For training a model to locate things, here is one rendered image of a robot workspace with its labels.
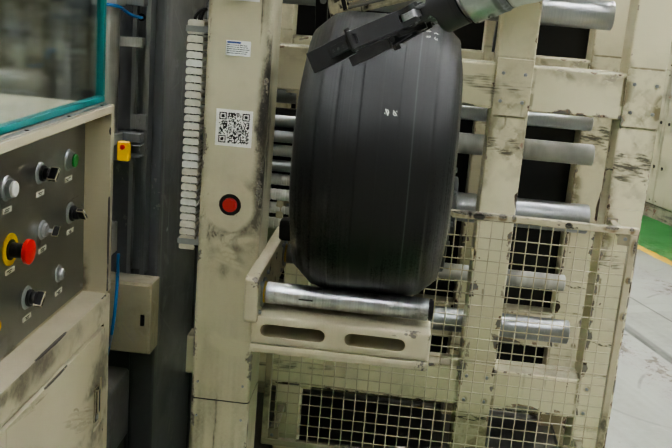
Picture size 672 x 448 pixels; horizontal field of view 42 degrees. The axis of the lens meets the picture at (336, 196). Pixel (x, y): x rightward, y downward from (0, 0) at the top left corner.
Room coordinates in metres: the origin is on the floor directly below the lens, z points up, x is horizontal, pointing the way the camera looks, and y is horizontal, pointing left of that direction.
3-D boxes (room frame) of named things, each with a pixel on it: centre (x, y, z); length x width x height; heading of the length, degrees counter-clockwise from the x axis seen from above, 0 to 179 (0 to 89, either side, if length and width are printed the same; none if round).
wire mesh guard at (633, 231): (2.13, -0.30, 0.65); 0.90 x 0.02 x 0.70; 86
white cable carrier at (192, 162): (1.80, 0.30, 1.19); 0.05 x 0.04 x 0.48; 176
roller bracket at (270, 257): (1.83, 0.13, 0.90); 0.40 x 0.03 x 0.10; 176
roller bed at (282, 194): (2.21, 0.15, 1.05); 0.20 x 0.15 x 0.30; 86
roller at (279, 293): (1.68, -0.04, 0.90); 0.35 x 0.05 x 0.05; 86
